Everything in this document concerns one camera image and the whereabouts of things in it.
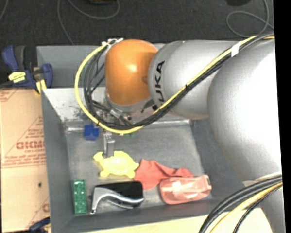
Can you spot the brown cardboard board, red print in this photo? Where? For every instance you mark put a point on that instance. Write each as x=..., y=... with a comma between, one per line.
x=20, y=134

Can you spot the grey metal bin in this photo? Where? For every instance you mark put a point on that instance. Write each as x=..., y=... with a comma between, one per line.
x=161, y=146

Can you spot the pink pouch with white cross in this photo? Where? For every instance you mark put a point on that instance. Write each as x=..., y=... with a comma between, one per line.
x=185, y=190

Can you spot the yellow toy turtle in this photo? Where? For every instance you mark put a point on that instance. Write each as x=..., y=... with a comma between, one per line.
x=117, y=165

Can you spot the red cloth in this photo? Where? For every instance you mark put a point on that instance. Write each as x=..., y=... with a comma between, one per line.
x=152, y=174

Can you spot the blue toy block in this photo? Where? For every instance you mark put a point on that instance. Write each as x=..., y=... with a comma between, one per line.
x=90, y=132

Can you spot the black flat box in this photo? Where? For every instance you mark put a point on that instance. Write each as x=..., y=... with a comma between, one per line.
x=129, y=188

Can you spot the green flat block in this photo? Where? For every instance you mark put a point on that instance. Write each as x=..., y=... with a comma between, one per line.
x=80, y=197

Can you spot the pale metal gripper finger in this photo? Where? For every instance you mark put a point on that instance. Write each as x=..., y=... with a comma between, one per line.
x=111, y=145
x=105, y=145

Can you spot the silver metal hand tool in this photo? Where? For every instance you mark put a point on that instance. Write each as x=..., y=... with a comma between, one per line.
x=103, y=196

